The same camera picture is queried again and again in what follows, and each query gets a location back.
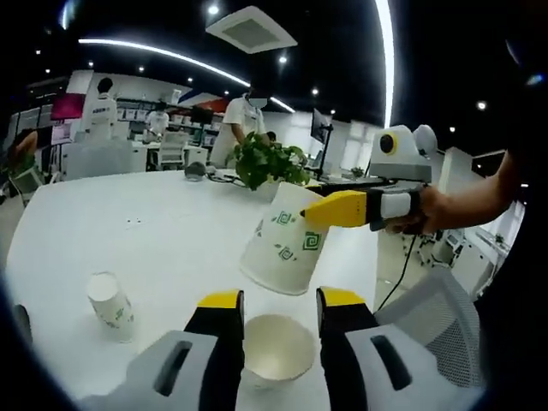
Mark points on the long curved ceiling light strip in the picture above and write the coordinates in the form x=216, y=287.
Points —
x=385, y=64

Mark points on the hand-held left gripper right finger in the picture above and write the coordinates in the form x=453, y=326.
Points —
x=347, y=334

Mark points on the green print paper cup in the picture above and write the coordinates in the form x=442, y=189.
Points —
x=113, y=312
x=278, y=257
x=278, y=344

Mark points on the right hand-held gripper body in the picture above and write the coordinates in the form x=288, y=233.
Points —
x=404, y=158

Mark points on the grey round device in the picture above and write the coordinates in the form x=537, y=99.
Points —
x=194, y=172

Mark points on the person's dark shirt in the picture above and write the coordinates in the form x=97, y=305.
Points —
x=509, y=278

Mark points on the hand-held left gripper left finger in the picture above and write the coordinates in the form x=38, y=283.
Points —
x=214, y=342

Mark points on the person's right hand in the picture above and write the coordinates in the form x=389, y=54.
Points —
x=438, y=210

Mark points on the green potted plant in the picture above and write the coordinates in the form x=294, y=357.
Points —
x=267, y=162

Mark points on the black monitor on stand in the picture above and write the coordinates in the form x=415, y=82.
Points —
x=321, y=126

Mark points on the ceiling air vent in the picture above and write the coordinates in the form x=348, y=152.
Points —
x=252, y=30

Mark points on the small distant potted plant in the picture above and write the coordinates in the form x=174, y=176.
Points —
x=357, y=172

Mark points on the short ceiling light strip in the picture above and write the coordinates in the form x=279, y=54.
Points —
x=282, y=105

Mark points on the pink wall screen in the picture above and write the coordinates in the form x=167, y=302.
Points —
x=67, y=106

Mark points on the white office chair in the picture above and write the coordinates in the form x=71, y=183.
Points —
x=173, y=150
x=26, y=184

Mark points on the grey mesh office chair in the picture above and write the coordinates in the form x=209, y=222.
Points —
x=445, y=308

